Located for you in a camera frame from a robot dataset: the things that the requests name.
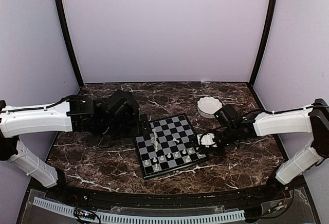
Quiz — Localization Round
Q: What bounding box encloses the white chess king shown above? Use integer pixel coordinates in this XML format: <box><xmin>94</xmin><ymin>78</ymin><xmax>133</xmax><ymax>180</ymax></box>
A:
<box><xmin>152</xmin><ymin>128</ymin><xmax>158</xmax><ymax>138</ymax></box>

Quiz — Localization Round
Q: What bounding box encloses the white slotted cable duct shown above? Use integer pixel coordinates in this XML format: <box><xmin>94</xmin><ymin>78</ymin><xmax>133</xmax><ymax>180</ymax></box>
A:
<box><xmin>32</xmin><ymin>197</ymin><xmax>245</xmax><ymax>223</ymax></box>

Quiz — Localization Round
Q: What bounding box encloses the black and white chessboard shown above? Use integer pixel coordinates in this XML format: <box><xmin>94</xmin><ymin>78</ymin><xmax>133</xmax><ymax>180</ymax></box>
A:
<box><xmin>135</xmin><ymin>114</ymin><xmax>209</xmax><ymax>180</ymax></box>

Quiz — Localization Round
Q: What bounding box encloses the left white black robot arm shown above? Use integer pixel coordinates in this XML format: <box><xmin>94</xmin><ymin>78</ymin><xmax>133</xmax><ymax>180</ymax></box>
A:
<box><xmin>1</xmin><ymin>90</ymin><xmax>151</xmax><ymax>201</ymax></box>

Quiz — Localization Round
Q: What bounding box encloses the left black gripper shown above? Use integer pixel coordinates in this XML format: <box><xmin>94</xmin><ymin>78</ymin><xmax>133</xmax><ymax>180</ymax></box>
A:
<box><xmin>98</xmin><ymin>114</ymin><xmax>152</xmax><ymax>140</ymax></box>

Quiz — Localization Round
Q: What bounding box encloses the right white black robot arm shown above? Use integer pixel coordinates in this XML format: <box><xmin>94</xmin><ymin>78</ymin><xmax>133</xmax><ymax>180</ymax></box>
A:
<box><xmin>197</xmin><ymin>99</ymin><xmax>328</xmax><ymax>200</ymax></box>

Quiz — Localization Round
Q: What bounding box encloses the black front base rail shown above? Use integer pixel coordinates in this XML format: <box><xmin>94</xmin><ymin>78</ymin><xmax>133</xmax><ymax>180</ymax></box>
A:
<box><xmin>28</xmin><ymin>176</ymin><xmax>306</xmax><ymax>209</ymax></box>

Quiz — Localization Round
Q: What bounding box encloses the left black frame post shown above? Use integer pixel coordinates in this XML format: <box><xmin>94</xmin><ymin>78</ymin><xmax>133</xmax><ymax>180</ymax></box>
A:
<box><xmin>55</xmin><ymin>0</ymin><xmax>84</xmax><ymax>88</ymax></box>

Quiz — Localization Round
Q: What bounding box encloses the white chess queen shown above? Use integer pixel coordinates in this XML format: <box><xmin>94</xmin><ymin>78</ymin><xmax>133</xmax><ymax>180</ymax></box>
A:
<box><xmin>154</xmin><ymin>142</ymin><xmax>159</xmax><ymax>152</ymax></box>

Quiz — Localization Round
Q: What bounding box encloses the black frame post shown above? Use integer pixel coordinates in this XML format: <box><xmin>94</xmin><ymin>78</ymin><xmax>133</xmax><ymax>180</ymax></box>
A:
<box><xmin>248</xmin><ymin>0</ymin><xmax>277</xmax><ymax>88</ymax></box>
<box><xmin>55</xmin><ymin>0</ymin><xmax>84</xmax><ymax>88</ymax></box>

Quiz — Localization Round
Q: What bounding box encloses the white scalloped bowl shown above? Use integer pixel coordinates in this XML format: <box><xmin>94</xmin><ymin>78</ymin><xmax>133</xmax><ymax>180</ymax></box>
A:
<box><xmin>197</xmin><ymin>97</ymin><xmax>223</xmax><ymax>119</ymax></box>

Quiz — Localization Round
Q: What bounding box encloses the right black frame post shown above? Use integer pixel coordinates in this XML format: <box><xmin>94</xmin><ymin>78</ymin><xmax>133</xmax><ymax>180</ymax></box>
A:
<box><xmin>248</xmin><ymin>0</ymin><xmax>277</xmax><ymax>88</ymax></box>

